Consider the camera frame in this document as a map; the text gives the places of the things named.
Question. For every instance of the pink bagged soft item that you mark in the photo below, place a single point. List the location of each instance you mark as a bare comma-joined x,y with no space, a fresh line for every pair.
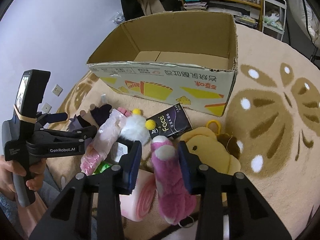
99,149

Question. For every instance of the black Face tissue pack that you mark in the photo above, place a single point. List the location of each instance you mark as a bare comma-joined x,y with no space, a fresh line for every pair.
171,123

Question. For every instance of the open cardboard box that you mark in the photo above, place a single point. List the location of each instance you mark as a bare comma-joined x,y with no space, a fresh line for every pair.
186,57

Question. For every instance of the white rolling cart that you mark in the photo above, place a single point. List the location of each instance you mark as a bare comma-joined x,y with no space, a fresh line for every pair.
274,18

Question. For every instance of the lower wall socket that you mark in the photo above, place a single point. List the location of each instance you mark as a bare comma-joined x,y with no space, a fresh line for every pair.
46,108

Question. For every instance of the cream bedding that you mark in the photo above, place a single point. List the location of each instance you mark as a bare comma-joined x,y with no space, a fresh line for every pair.
306,19

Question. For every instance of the beige patterned carpet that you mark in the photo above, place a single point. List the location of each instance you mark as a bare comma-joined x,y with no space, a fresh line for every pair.
273,111

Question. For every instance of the green tissue packet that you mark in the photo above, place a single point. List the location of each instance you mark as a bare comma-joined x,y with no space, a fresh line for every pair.
102,167

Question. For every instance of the wall socket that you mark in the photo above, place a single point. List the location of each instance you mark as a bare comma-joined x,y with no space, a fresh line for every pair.
46,108
57,90

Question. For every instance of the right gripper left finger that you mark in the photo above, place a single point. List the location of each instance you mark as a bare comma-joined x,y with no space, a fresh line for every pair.
130,164

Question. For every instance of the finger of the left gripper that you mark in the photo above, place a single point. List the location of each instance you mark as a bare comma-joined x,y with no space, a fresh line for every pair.
44,118
50,135

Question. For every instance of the upper wall socket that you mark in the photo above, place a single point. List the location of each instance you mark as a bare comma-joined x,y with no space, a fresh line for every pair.
57,90

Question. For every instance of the pink white cushion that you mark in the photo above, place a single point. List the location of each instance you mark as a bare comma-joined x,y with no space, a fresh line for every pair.
137,205

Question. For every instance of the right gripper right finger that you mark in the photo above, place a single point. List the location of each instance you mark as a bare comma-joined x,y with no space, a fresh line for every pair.
189,164

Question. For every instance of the pink white plush toy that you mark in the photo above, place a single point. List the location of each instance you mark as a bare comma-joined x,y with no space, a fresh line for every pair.
175,202

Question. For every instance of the dark purple plush doll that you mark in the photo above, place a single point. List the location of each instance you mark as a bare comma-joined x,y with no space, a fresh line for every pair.
95,116

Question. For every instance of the yellow dog plush toy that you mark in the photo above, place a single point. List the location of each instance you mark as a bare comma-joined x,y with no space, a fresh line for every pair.
215,149

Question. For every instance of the person's left hand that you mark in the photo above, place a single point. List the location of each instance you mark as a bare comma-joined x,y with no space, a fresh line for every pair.
8,168

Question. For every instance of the white fluffy pompom plush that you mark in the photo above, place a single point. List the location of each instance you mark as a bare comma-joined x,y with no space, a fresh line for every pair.
137,128

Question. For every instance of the phone on left gripper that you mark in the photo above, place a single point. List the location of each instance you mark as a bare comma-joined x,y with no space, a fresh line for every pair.
30,92

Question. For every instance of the white product tag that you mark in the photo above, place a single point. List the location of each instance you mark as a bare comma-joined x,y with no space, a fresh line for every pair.
117,151

